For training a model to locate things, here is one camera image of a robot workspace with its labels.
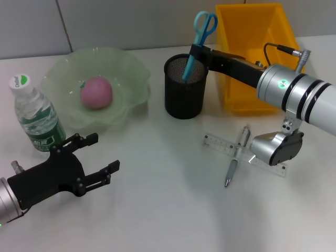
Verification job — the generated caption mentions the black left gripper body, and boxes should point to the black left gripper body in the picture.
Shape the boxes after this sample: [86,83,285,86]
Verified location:
[7,145,87,211]

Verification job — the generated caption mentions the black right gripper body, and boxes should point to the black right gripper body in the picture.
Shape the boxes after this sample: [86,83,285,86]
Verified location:
[206,48,266,90]

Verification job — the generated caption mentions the blue scissors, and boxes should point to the blue scissors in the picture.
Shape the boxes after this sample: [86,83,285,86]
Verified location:
[182,10,219,81]

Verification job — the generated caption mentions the pink peach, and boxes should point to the pink peach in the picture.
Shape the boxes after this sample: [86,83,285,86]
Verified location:
[80,76,113,110]

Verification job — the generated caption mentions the clear green label water bottle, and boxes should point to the clear green label water bottle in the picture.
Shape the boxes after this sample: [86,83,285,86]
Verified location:
[8,75,67,153]

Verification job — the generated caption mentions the clear plastic ruler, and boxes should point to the clear plastic ruler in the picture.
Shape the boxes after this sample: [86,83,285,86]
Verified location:
[202,133,288,179]

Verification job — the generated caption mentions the silver pen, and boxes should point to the silver pen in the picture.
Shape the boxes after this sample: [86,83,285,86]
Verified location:
[224,125,251,187]

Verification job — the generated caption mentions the black mesh pen holder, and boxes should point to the black mesh pen holder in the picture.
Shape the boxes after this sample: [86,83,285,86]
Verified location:
[164,54,209,119]

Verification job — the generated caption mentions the green glass fruit plate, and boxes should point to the green glass fruit plate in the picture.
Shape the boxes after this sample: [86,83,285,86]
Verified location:
[41,47,152,132]

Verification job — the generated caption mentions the yellow plastic bin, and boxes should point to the yellow plastic bin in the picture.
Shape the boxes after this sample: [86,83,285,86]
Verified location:
[215,3,307,116]

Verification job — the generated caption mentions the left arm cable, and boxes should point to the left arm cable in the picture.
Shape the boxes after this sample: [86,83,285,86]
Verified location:
[10,160,32,215]

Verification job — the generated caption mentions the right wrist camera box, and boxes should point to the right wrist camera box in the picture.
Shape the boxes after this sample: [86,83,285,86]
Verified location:
[250,129,305,167]

